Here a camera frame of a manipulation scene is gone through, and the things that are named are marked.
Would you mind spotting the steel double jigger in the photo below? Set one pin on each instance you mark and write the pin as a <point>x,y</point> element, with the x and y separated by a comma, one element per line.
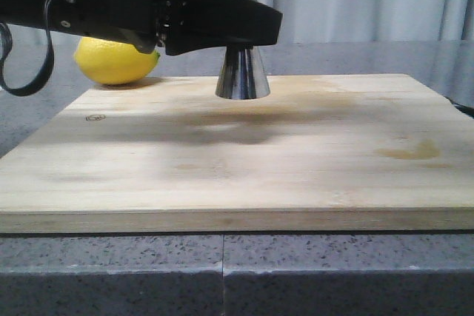
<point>242,75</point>

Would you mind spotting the wooden cutting board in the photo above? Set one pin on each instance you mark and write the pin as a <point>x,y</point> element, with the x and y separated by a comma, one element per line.
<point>321,152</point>

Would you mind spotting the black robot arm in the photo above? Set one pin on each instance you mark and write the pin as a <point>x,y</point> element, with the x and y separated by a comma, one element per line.
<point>30,13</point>

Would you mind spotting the yellow lemon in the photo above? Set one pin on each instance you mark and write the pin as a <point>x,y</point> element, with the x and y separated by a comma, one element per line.
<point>113,63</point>

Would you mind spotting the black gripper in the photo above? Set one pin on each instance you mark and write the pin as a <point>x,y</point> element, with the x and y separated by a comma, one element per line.
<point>181,26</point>

